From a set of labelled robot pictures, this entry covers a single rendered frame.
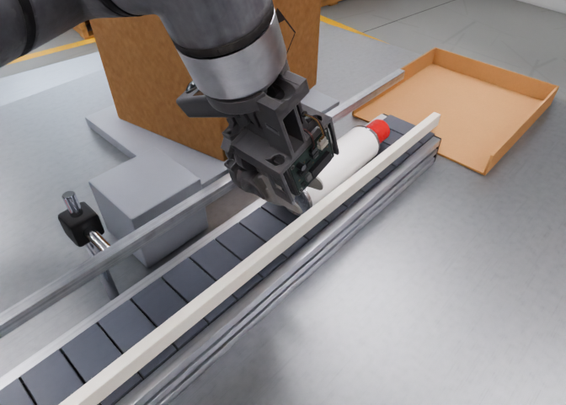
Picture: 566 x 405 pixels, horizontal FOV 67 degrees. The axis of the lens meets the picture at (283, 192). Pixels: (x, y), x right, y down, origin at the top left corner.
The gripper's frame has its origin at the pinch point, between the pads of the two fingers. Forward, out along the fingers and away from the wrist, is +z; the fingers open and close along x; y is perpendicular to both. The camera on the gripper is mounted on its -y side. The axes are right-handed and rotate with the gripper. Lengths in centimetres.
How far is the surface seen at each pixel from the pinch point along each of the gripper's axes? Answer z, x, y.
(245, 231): 2.5, -5.9, -1.9
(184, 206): -7.5, -9.5, -3.0
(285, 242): -0.1, -4.7, 4.7
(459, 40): 183, 233, -90
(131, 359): -7.2, -22.5, 4.5
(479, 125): 23.7, 39.1, 6.8
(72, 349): -4.9, -26.4, -2.6
